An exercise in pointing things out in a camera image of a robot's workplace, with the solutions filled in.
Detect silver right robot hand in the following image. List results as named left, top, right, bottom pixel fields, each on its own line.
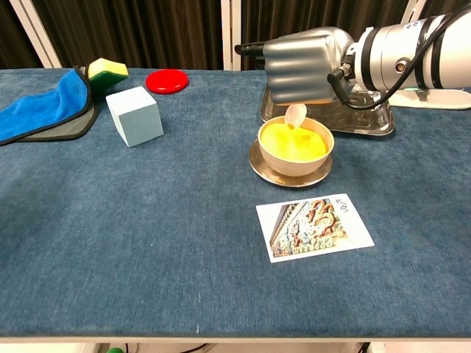
left=234, top=25, right=356, bottom=107

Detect white plastic spoon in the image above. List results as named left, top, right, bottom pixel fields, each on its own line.
left=284, top=103, right=308, bottom=130

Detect stainless steel tray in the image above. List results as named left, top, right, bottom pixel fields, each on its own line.
left=259, top=75, right=396, bottom=137

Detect beige round bowl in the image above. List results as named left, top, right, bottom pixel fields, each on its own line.
left=257, top=115, right=336, bottom=177

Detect round steel saucer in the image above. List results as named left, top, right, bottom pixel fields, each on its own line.
left=248, top=139, right=333, bottom=188

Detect red round disc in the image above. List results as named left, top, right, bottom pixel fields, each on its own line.
left=145, top=68, right=190, bottom=94

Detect white oval pad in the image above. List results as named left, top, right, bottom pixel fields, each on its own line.
left=388, top=88, right=471, bottom=110

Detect dragon picture postcard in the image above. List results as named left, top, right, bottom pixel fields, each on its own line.
left=255, top=193, right=375, bottom=264

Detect light blue foam cube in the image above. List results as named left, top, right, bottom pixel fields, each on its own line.
left=105, top=85, right=164, bottom=149

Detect yellow green sponge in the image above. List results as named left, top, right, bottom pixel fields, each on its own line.
left=87, top=57, right=130, bottom=97

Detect table with blue fabric cover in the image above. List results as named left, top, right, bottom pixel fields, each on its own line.
left=0, top=68, right=471, bottom=345

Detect grey black-edged cloth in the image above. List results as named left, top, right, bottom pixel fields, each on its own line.
left=16, top=65, right=99, bottom=143

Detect blue microfibre cloth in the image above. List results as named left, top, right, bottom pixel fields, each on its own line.
left=0, top=68, right=92, bottom=144

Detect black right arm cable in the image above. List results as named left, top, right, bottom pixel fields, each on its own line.
left=327, top=3, right=471, bottom=110

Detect white metal frame post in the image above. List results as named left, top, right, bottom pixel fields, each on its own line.
left=400, top=0, right=425, bottom=23
left=219, top=0, right=243, bottom=71
left=9, top=0, right=63, bottom=70

